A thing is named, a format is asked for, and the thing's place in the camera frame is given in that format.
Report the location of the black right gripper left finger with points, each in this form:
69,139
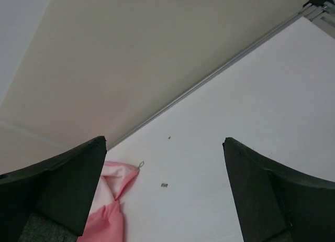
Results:
51,200

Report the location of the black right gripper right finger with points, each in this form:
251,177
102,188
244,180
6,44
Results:
275,202

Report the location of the pink zip jacket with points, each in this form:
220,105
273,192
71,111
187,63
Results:
106,220

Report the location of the aluminium frame rail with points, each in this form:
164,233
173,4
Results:
323,4

